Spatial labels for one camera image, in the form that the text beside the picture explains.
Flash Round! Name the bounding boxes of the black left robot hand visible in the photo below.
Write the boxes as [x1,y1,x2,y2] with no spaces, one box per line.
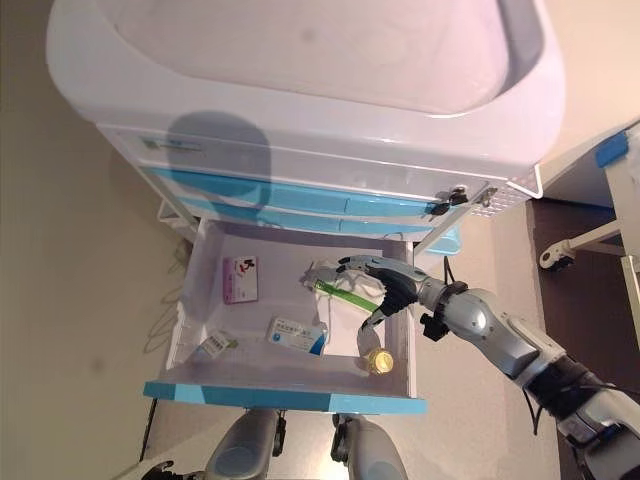
[142,459,176,480]

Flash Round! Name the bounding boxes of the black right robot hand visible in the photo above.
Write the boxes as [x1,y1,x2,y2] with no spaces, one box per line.
[337,253,437,327]

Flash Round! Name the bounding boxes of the clear packet with green strip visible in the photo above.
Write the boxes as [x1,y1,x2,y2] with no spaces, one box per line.
[298,257,389,314]

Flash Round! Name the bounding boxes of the blue white medicine box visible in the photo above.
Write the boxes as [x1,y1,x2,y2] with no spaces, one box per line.
[264,314,329,357]

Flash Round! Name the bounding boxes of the tall blue white cart drawer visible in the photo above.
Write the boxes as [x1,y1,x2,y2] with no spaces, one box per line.
[137,162,474,219]

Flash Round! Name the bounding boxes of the pink white medicine box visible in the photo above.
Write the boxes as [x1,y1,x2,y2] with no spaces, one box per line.
[221,255,260,306]

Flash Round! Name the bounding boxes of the white bin with blue lid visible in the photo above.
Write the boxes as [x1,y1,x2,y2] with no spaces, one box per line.
[414,222,464,286]

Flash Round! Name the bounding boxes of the silver left robot leg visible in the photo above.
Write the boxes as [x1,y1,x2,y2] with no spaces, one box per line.
[204,409,289,480]

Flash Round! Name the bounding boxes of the silver robot leg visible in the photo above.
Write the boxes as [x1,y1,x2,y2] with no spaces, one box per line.
[204,409,289,480]
[332,413,409,480]

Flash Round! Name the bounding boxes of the black cart keys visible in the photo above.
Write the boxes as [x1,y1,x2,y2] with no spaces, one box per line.
[432,184,469,219]

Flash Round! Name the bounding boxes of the small white barcode box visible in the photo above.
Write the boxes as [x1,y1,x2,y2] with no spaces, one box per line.
[197,329,239,359]

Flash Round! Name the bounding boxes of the white perforated side basket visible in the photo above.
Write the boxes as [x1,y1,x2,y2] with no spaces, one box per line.
[469,162,544,219]

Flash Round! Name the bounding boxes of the crumpled clear plastic wrap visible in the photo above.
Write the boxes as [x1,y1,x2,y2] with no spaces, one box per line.
[172,289,211,361]

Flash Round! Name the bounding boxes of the silver right robot leg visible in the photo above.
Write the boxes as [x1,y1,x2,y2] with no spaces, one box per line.
[332,413,409,480]

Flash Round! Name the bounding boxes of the white hospital bed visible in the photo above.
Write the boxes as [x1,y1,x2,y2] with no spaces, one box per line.
[537,117,640,321]

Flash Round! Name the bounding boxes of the white medical cart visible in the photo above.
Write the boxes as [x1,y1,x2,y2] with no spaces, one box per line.
[44,0,569,261]

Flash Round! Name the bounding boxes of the blue corner bumper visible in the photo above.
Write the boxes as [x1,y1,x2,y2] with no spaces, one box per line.
[594,132,630,169]

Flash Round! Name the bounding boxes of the cart label sticker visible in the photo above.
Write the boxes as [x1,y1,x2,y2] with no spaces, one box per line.
[142,135,204,154]

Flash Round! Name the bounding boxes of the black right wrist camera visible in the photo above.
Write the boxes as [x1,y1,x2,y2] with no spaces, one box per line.
[419,312,449,342]

